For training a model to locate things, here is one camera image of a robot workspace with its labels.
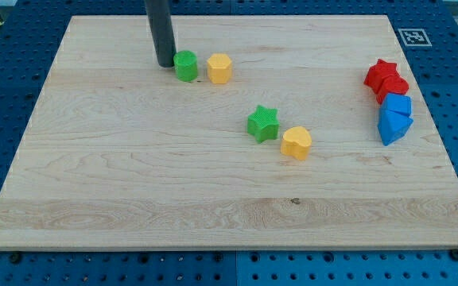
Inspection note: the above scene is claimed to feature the light wooden board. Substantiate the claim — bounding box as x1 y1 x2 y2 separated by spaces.
0 15 458 252

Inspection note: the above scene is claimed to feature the green star block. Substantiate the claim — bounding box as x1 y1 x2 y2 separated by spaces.
246 105 280 143

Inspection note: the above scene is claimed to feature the blue triangle block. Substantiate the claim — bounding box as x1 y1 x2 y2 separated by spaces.
378 110 413 146

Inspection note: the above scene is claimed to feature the red star block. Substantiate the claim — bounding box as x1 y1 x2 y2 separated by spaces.
363 59 399 94

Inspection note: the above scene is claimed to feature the green cylinder block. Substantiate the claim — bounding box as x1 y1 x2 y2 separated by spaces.
173 50 198 82

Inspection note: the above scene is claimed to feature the blue cube block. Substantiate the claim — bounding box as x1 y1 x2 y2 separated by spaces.
381 93 412 117

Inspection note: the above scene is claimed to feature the dark grey cylindrical robot stick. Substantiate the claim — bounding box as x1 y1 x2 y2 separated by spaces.
144 0 176 68

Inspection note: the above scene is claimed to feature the white fiducial marker tag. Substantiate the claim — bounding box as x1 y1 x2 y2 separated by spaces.
398 28 432 47

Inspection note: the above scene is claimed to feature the yellow heart block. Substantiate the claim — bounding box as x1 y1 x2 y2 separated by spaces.
280 126 312 160

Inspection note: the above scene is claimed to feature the yellow hexagon block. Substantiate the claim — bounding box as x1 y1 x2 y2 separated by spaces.
207 53 232 84

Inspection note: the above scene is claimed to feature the red cylinder block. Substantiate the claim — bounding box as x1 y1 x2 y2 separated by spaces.
376 76 409 104

